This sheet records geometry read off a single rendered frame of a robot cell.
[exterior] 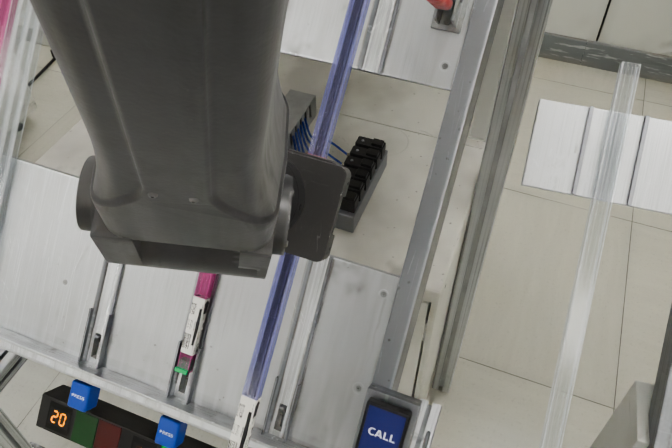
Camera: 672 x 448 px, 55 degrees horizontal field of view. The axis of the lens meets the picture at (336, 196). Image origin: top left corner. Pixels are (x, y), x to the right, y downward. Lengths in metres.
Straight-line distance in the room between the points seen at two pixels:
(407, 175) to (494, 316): 0.69
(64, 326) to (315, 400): 0.29
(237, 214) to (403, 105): 1.00
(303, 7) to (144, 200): 0.47
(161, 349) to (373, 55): 0.37
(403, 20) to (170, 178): 0.46
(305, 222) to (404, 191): 0.61
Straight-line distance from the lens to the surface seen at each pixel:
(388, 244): 0.95
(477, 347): 1.60
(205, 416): 0.69
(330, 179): 0.42
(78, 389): 0.77
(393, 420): 0.59
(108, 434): 0.79
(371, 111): 1.17
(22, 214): 0.80
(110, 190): 0.20
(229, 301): 0.67
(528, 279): 1.75
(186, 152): 0.16
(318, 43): 0.64
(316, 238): 0.42
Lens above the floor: 1.34
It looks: 46 degrees down
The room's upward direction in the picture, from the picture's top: straight up
